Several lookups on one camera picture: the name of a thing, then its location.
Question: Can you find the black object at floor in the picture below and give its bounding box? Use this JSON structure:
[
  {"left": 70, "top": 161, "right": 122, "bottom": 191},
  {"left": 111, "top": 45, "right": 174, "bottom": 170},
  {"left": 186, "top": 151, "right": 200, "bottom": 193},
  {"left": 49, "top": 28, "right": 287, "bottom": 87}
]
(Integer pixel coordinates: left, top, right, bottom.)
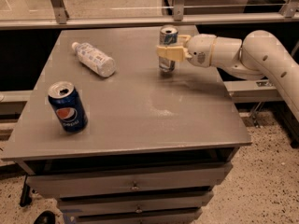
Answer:
[{"left": 34, "top": 211, "right": 56, "bottom": 224}]

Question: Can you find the clear plastic water bottle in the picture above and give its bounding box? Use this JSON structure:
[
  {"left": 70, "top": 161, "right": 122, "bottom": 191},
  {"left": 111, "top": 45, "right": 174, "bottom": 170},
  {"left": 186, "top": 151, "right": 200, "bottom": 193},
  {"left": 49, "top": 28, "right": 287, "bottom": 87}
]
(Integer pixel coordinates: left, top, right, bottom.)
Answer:
[{"left": 72, "top": 42, "right": 116, "bottom": 77}]

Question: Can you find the metal railing frame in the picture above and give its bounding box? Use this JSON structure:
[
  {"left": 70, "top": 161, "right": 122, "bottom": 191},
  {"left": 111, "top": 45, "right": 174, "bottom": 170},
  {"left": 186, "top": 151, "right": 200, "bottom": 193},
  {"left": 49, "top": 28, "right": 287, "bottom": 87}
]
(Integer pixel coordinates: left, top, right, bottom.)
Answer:
[{"left": 0, "top": 0, "right": 299, "bottom": 30}]

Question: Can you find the silver blue Red Bull can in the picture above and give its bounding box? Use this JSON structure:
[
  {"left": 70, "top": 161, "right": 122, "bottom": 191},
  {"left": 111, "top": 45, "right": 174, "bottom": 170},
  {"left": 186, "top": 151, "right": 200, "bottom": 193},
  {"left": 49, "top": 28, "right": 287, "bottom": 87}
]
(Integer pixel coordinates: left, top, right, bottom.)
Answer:
[{"left": 159, "top": 25, "right": 178, "bottom": 73}]

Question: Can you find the top grey drawer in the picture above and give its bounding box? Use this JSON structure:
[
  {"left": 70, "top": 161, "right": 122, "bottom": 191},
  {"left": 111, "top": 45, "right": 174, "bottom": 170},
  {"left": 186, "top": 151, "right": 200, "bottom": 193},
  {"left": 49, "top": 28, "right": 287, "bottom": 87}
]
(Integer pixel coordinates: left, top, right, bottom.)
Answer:
[{"left": 27, "top": 162, "right": 233, "bottom": 198}]

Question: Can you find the grey drawer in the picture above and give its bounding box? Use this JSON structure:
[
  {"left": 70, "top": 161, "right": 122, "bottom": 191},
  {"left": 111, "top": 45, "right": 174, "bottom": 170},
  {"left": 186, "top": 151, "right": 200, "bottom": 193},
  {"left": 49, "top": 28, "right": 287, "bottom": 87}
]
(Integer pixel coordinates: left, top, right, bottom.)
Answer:
[
  {"left": 59, "top": 191, "right": 213, "bottom": 216},
  {"left": 75, "top": 208, "right": 202, "bottom": 224},
  {"left": 27, "top": 162, "right": 233, "bottom": 198}
]

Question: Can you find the blue Pepsi can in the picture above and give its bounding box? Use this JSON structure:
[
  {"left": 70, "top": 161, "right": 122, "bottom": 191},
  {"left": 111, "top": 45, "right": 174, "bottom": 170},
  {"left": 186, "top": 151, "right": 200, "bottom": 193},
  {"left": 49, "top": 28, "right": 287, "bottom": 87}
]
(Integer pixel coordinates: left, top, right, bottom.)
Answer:
[{"left": 48, "top": 81, "right": 88, "bottom": 133}]

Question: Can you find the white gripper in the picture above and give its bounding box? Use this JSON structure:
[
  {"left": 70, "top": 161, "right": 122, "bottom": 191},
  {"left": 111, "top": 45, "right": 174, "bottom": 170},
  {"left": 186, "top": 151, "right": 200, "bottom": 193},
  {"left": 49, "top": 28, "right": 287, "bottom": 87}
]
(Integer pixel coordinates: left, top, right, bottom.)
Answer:
[{"left": 156, "top": 34, "right": 217, "bottom": 68}]

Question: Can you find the middle grey drawer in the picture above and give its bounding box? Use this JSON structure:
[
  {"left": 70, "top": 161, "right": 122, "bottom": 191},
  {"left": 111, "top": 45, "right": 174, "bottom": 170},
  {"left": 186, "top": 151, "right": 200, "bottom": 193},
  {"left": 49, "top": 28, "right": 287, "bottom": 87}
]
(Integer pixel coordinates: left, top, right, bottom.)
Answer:
[{"left": 59, "top": 191, "right": 213, "bottom": 216}]

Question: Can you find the bottom grey drawer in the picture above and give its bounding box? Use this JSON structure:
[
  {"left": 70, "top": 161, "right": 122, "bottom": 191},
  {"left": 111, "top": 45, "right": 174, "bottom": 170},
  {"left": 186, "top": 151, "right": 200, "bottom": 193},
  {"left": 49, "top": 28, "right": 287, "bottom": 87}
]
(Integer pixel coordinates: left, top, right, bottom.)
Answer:
[{"left": 75, "top": 208, "right": 202, "bottom": 224}]

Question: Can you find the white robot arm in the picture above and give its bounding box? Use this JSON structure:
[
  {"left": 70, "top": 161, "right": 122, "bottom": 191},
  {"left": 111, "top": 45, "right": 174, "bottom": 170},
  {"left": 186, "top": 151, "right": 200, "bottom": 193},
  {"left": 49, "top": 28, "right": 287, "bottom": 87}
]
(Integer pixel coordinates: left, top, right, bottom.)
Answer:
[{"left": 156, "top": 30, "right": 299, "bottom": 120}]

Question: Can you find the grey drawer cabinet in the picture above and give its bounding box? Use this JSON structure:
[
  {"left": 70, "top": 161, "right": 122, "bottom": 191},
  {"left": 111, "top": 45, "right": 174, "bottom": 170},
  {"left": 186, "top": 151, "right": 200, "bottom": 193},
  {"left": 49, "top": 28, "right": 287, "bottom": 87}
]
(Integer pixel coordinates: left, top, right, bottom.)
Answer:
[{"left": 1, "top": 25, "right": 252, "bottom": 224}]

